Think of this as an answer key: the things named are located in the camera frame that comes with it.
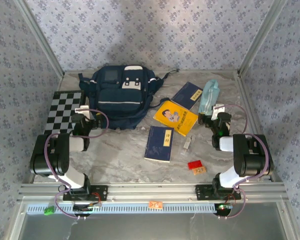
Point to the light blue pencil case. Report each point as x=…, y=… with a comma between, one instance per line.
x=208, y=97

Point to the blue book with cream label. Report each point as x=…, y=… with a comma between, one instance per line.
x=186, y=93

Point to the navy blue backpack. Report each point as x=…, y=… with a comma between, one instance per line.
x=120, y=100

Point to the yellow cartoon cover book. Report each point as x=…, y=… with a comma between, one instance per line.
x=175, y=117

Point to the blue book with bird drawing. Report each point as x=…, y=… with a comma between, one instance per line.
x=157, y=147

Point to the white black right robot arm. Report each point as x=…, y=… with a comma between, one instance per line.
x=252, y=155

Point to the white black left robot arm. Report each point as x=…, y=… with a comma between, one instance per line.
x=50, y=155

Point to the black white chessboard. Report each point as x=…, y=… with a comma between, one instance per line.
x=62, y=107

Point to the red rectangular block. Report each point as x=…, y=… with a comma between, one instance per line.
x=195, y=165

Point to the orange rectangular block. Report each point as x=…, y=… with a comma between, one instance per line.
x=200, y=171

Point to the orange paper tag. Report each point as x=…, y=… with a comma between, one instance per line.
x=155, y=204

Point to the grey metal front tray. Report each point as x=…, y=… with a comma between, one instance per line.
x=150, y=227

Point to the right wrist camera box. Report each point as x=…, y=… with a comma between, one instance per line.
x=218, y=110

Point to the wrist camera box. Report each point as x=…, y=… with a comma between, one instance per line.
x=82, y=110
x=218, y=110

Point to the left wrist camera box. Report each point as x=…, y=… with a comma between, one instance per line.
x=82, y=110

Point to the aluminium table side rail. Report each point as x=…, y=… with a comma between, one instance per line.
x=252, y=120

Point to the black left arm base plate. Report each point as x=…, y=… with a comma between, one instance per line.
x=100, y=192

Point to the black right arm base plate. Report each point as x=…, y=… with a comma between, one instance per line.
x=202, y=192

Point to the aluminium mounting rail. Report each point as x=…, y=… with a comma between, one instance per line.
x=150, y=191

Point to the aluminium frame post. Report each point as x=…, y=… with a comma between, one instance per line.
x=40, y=40
x=262, y=37

